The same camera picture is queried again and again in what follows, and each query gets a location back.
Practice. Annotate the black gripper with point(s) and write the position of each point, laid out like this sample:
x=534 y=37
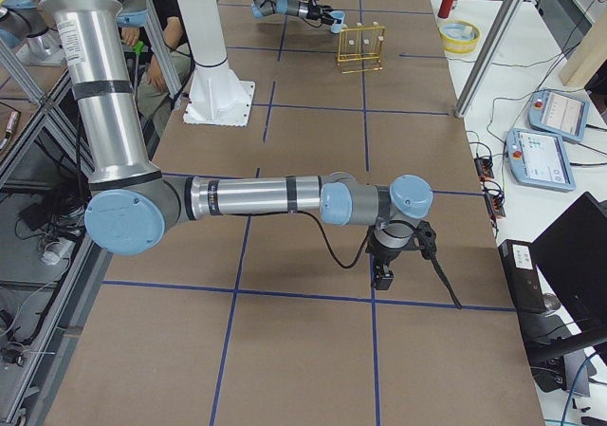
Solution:
x=316 y=12
x=383 y=256

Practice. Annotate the light blue plastic cup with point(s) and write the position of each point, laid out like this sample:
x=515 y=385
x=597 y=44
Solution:
x=338 y=17

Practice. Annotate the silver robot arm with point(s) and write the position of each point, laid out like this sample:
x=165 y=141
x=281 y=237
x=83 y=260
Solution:
x=294 y=8
x=133 y=204

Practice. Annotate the yellow rimmed bowl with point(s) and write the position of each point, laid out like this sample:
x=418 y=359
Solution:
x=458 y=36

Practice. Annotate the black computer box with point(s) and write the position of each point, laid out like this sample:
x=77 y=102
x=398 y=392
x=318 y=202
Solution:
x=522 y=277

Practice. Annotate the orange black connector strip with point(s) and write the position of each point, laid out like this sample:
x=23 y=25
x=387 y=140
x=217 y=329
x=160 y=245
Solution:
x=493 y=192

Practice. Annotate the black monitor on stand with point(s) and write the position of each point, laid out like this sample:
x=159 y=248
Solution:
x=571 y=255

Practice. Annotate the lower teach pendant tablet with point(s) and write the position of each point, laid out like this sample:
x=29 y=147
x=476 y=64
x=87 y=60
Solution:
x=538 y=159

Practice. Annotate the teach pendant tablet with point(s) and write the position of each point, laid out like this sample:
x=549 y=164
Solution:
x=559 y=113
x=538 y=159

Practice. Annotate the upper teach pendant tablet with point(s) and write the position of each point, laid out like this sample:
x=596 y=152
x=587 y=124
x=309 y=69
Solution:
x=559 y=113

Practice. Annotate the gold wire cup holder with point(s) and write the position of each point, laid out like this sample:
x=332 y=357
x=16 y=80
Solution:
x=360 y=48

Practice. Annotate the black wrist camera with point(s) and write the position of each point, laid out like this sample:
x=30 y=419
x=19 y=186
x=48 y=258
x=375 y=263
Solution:
x=425 y=237

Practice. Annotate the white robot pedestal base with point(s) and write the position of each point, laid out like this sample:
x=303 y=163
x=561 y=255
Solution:
x=217 y=96

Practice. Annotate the aluminium frame post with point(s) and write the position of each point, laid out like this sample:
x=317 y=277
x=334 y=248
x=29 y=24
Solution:
x=494 y=38

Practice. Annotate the wooden plank post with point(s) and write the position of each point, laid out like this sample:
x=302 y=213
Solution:
x=588 y=57

